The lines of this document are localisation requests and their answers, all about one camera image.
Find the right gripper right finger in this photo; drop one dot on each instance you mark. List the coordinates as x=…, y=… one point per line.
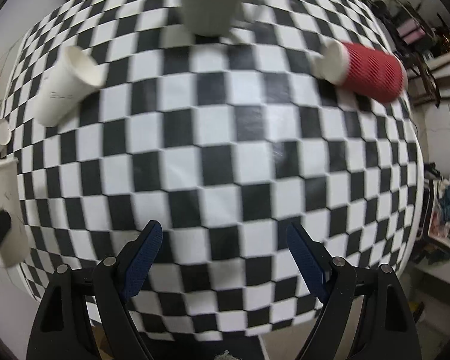
x=386, y=329

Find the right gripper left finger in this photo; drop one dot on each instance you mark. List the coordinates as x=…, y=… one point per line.
x=61, y=328

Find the white paper cup calligraphy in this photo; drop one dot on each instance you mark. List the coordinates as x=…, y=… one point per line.
x=14, y=242

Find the white paper cup middle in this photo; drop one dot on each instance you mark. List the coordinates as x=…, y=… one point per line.
x=75, y=76

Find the red ribbed paper cup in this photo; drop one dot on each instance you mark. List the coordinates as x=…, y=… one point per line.
x=368, y=72

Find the black white checkered tablecloth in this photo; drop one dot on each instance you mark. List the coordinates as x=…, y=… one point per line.
x=224, y=143

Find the black exercise machine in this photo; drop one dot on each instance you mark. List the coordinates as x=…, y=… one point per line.
x=423, y=49

